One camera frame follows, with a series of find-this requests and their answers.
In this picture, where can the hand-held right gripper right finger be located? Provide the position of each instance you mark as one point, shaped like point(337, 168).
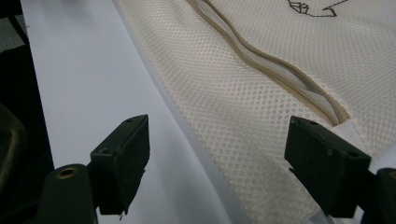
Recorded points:
point(327, 168)

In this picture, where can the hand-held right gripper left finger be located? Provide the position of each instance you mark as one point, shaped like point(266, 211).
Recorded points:
point(120, 161)

